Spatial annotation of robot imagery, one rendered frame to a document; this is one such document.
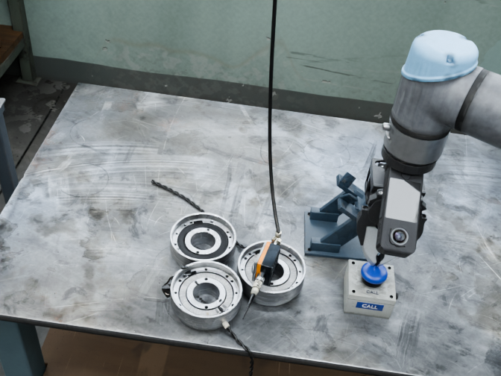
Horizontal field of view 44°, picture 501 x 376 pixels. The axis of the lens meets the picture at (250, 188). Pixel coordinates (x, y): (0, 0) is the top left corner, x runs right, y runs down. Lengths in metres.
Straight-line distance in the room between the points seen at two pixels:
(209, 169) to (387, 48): 1.52
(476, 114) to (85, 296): 0.60
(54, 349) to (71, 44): 1.76
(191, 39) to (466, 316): 1.85
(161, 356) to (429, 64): 0.74
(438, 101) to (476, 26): 1.85
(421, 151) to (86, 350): 0.73
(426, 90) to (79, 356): 0.79
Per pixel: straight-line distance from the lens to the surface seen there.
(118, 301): 0.96
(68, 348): 1.23
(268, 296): 0.93
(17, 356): 1.11
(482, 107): 0.72
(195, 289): 0.94
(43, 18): 2.76
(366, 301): 0.95
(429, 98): 0.73
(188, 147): 1.21
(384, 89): 2.66
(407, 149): 0.78
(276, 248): 0.94
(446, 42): 0.74
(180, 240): 1.00
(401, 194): 0.80
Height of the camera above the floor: 1.56
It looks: 42 degrees down
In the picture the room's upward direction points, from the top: 6 degrees clockwise
